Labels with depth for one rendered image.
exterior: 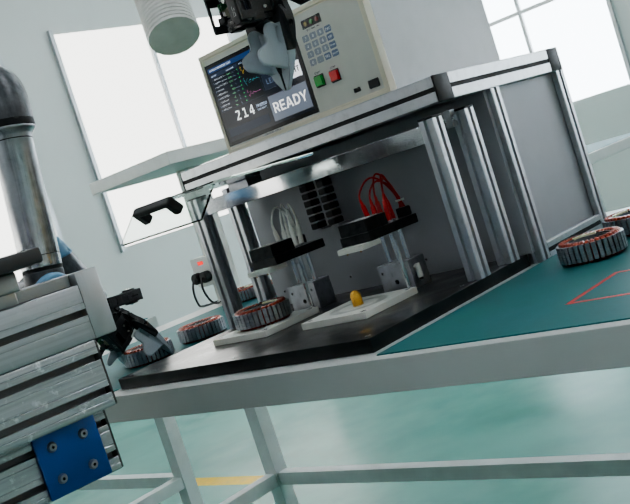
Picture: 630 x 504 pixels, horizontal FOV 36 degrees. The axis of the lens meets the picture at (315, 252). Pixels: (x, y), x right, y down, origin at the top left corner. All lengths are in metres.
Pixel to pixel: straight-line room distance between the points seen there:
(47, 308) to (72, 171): 5.88
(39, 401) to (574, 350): 0.65
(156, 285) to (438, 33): 5.63
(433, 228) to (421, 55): 0.33
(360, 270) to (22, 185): 0.69
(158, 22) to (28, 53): 4.27
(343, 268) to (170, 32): 1.26
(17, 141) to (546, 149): 0.98
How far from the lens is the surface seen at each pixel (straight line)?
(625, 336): 1.16
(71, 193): 7.10
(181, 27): 3.06
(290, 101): 1.87
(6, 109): 1.87
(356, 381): 1.40
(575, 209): 1.95
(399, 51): 1.78
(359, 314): 1.61
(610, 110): 8.46
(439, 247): 1.88
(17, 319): 1.27
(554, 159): 1.92
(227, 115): 2.00
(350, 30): 1.76
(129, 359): 2.13
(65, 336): 1.29
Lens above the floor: 1.00
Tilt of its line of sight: 4 degrees down
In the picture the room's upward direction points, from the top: 18 degrees counter-clockwise
